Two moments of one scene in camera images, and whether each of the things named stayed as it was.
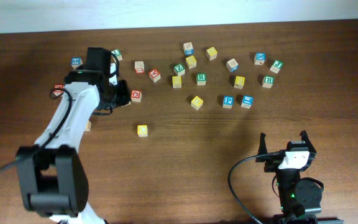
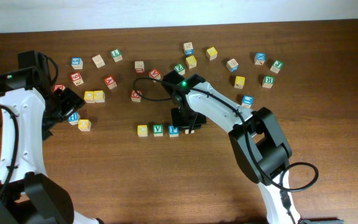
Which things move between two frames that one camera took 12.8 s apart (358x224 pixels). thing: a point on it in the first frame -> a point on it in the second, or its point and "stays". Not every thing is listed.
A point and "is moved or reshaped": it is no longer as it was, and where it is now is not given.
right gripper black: x=272 y=165 -> x=188 y=119
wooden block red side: x=139 y=67 stays
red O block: x=135 y=95 stays
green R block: x=268 y=81 stays
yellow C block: x=142 y=130 stays
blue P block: x=228 y=102 is moved or reshaped
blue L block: x=247 y=101 stays
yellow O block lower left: x=88 y=127 stays
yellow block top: x=211 y=53 stays
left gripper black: x=122 y=93 -> x=70 y=101
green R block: x=201 y=79 is moved or reshaped
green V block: x=118 y=54 -> x=158 y=130
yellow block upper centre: x=191 y=62 stays
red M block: x=57 y=92 stays
